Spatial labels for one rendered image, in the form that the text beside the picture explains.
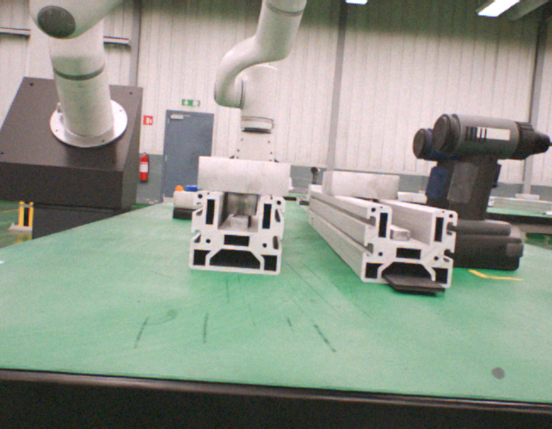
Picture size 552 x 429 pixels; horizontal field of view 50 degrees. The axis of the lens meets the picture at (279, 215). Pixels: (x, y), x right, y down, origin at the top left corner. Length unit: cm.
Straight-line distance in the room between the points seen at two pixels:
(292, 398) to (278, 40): 110
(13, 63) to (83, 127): 1201
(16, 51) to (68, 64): 1213
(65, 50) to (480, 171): 94
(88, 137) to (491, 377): 131
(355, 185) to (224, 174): 32
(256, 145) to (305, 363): 114
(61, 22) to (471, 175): 85
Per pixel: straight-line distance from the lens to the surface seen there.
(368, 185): 98
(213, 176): 71
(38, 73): 781
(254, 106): 146
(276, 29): 134
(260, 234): 64
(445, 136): 87
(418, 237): 72
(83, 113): 151
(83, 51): 142
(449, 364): 39
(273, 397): 32
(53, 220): 154
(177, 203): 130
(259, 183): 71
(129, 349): 36
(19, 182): 154
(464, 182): 89
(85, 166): 150
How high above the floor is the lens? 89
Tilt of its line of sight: 4 degrees down
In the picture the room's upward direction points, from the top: 5 degrees clockwise
